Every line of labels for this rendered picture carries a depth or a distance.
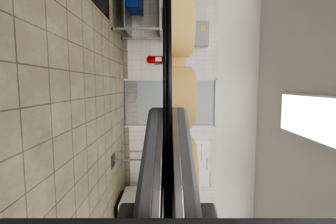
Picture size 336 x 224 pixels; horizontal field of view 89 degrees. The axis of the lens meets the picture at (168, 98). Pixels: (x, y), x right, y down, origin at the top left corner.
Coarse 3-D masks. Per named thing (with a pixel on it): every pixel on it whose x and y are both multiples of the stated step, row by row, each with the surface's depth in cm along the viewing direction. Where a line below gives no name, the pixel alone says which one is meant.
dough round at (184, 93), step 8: (176, 72) 12; (184, 72) 12; (192, 72) 12; (176, 80) 12; (184, 80) 12; (192, 80) 12; (176, 88) 12; (184, 88) 12; (192, 88) 12; (176, 96) 12; (184, 96) 12; (192, 96) 12; (176, 104) 12; (184, 104) 12; (192, 104) 12; (192, 112) 12; (192, 120) 12
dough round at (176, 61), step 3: (174, 57) 18; (177, 57) 18; (180, 57) 18; (183, 57) 18; (174, 60) 19; (177, 60) 19; (180, 60) 19; (183, 60) 19; (174, 63) 19; (177, 63) 19; (180, 63) 19; (183, 63) 19
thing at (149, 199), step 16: (160, 112) 10; (160, 128) 9; (144, 144) 8; (160, 144) 8; (144, 160) 7; (160, 160) 7; (144, 176) 6; (160, 176) 6; (144, 192) 6; (160, 192) 6; (128, 208) 6; (144, 208) 6; (160, 208) 6
